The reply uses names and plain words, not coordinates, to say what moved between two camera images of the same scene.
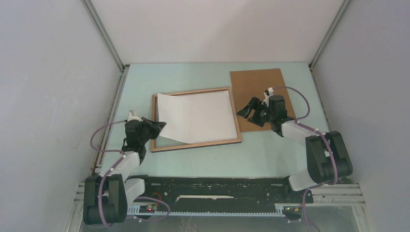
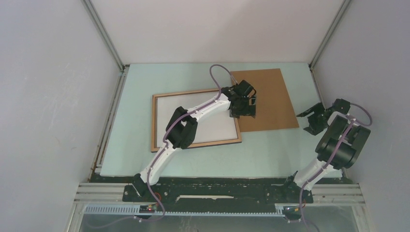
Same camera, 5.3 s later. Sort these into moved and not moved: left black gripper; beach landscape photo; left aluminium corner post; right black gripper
Moved: left black gripper; right black gripper
Not moved: left aluminium corner post; beach landscape photo
